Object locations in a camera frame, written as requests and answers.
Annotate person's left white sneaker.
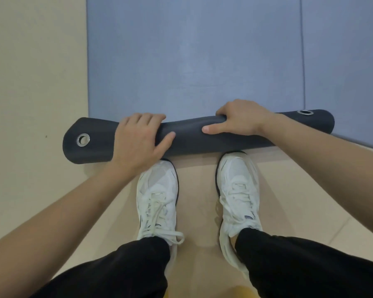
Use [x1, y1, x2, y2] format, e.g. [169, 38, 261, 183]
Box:
[136, 159, 186, 276]

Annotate grey yoga mat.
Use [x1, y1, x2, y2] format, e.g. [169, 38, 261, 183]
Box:
[300, 0, 373, 151]
[62, 0, 335, 165]

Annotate person's left forearm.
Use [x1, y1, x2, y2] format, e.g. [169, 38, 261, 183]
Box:
[0, 163, 134, 298]

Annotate person's right forearm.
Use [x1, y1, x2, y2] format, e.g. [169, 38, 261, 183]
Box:
[261, 113, 373, 243]

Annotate person's right hand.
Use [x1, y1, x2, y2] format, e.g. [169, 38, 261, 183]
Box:
[201, 99, 276, 137]

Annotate person's left hand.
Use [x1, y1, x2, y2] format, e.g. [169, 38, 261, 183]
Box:
[111, 112, 177, 177]

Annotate person's right white sneaker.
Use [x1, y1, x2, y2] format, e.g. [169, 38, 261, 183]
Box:
[215, 151, 263, 278]

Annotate person's white sneaker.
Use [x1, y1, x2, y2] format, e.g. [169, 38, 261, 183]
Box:
[136, 159, 186, 276]
[215, 151, 263, 278]

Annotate black trousers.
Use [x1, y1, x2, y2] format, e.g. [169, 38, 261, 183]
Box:
[29, 228, 373, 298]

